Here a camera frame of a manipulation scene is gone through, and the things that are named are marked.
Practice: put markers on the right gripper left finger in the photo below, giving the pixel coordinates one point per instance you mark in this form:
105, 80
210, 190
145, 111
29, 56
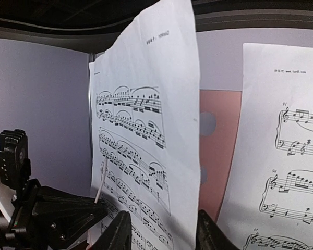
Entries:
118, 234

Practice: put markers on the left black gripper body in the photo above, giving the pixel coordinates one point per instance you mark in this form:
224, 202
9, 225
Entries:
21, 232

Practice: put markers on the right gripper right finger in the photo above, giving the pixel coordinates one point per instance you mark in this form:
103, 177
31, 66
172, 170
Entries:
209, 235

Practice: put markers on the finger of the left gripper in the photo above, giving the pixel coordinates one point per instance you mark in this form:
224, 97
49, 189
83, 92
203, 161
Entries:
61, 218

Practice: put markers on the sheet music page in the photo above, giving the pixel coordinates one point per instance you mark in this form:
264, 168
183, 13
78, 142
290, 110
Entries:
268, 202
157, 50

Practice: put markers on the pink music stand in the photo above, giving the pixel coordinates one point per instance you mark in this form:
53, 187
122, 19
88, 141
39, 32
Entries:
216, 156

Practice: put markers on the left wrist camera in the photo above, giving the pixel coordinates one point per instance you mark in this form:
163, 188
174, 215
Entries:
15, 169

